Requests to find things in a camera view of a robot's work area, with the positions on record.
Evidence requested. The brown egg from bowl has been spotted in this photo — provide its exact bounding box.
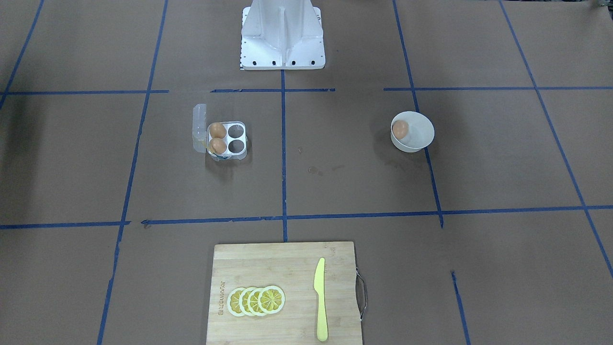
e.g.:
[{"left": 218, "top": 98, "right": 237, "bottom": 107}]
[{"left": 391, "top": 120, "right": 409, "bottom": 140}]

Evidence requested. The clear plastic egg box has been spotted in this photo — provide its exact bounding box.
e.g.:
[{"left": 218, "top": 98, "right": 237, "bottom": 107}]
[{"left": 191, "top": 104, "right": 248, "bottom": 161}]

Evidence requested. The brown egg front in box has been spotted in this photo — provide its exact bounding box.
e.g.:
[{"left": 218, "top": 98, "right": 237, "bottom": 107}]
[{"left": 208, "top": 138, "right": 227, "bottom": 156}]

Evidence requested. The brown egg in box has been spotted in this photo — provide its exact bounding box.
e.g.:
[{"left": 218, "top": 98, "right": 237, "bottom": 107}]
[
  {"left": 208, "top": 138, "right": 227, "bottom": 156},
  {"left": 208, "top": 122, "right": 227, "bottom": 139}
]

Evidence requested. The brown egg rear in box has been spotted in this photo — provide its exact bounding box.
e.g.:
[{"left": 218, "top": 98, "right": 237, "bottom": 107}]
[{"left": 208, "top": 122, "right": 227, "bottom": 139}]

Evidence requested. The bamboo cutting board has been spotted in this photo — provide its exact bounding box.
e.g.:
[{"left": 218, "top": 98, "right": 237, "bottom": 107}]
[{"left": 206, "top": 241, "right": 363, "bottom": 345}]

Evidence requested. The yellow plastic knife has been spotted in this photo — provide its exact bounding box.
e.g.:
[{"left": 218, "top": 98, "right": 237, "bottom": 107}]
[{"left": 313, "top": 257, "right": 329, "bottom": 342}]

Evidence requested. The white ceramic bowl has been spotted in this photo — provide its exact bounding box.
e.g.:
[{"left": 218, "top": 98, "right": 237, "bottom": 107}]
[{"left": 390, "top": 111, "right": 435, "bottom": 153}]

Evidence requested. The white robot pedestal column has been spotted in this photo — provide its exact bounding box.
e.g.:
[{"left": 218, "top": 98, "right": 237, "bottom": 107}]
[{"left": 239, "top": 0, "right": 326, "bottom": 70}]

